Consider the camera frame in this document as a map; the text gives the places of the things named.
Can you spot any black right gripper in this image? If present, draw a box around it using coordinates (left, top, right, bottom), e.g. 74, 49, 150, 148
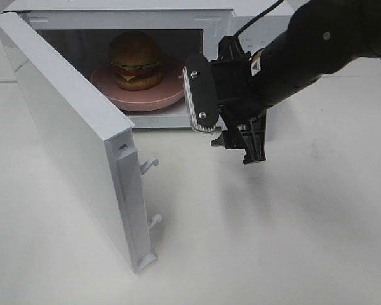
182, 36, 267, 165

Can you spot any pink round plate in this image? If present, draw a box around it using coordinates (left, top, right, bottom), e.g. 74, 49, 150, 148
91, 57, 184, 112

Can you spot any burger with lettuce and cheese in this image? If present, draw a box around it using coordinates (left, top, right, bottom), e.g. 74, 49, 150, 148
108, 30, 164, 91

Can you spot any white microwave door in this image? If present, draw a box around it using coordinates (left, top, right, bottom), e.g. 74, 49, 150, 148
0, 12, 161, 273

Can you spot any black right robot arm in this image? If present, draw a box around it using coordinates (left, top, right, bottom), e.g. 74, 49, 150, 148
183, 1, 381, 164

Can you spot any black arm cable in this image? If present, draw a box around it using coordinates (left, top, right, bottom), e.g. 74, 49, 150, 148
233, 0, 283, 39

